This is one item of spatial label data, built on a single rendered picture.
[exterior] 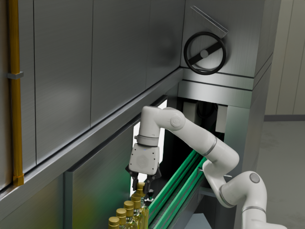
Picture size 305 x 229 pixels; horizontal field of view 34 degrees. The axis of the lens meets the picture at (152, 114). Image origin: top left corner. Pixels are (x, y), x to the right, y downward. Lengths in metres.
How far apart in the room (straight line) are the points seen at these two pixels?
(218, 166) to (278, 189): 2.73
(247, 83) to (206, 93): 0.21
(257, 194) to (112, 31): 0.75
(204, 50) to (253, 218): 0.98
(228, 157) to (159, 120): 0.29
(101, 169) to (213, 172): 0.42
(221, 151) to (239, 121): 0.74
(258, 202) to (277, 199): 2.58
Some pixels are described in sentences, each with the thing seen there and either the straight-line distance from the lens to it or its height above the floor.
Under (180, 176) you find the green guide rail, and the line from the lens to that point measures 2.47.
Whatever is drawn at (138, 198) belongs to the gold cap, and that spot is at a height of 1.16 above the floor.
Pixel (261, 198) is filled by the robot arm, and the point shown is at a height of 1.17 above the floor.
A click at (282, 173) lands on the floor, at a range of 4.86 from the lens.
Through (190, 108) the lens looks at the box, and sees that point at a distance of 2.70.
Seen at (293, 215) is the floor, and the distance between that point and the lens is 4.20.
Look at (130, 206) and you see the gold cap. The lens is 1.69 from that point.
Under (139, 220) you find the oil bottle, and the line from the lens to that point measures 1.77.
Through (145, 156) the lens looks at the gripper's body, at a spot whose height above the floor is 1.29.
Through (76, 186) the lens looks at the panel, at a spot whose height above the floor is 1.26.
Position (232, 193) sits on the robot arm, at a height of 1.16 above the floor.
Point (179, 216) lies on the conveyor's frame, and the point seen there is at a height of 0.88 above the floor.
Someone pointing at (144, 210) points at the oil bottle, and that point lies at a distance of 1.82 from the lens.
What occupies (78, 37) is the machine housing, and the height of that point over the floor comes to 1.72.
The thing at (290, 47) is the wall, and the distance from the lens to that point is 6.04.
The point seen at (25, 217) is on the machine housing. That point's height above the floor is 1.27.
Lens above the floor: 2.01
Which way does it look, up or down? 20 degrees down
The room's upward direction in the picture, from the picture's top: 4 degrees clockwise
